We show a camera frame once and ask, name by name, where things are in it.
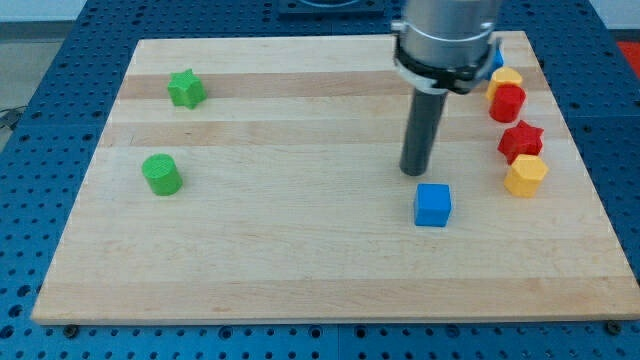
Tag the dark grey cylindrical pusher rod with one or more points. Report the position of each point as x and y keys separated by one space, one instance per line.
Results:
x=423 y=121

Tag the blue cube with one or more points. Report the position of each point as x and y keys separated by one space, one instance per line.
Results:
x=432 y=205

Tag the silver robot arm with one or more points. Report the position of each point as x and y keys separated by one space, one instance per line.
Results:
x=442 y=47

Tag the blue block behind arm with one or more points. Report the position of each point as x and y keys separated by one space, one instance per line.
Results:
x=498 y=62

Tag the yellow hexagon block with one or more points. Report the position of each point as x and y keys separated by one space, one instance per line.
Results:
x=525 y=175

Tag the red cylinder block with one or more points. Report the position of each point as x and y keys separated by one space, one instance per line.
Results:
x=507 y=103

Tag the yellow heart block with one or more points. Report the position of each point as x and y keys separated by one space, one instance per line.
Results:
x=502 y=76

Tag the red star block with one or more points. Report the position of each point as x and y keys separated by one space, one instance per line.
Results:
x=521 y=139

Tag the wooden board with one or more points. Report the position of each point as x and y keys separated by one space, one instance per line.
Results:
x=293 y=208

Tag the green star block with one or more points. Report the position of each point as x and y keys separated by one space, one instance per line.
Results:
x=186 y=89

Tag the green cylinder block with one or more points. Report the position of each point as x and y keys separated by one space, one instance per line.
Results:
x=161 y=174

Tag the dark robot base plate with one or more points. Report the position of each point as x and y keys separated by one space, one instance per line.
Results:
x=300 y=8

